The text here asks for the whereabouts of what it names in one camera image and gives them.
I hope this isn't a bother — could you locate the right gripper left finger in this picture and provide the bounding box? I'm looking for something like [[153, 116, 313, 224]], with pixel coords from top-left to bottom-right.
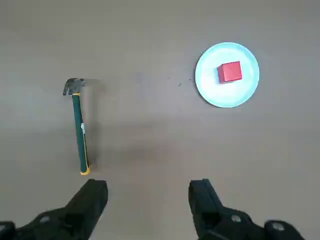
[[0, 178, 109, 240]]

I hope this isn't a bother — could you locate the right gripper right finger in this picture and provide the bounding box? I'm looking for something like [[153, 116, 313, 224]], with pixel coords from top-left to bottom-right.
[[187, 178, 307, 240]]

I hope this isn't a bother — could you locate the green yellow claw hammer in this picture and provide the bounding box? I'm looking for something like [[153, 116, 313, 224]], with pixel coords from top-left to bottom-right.
[[62, 77, 92, 176]]

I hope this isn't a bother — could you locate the pale blue round plate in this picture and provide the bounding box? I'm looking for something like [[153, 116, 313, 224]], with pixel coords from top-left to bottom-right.
[[194, 41, 260, 109]]

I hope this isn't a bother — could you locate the red wooden cube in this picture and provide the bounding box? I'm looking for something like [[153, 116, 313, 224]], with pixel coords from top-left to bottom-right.
[[216, 60, 243, 83]]

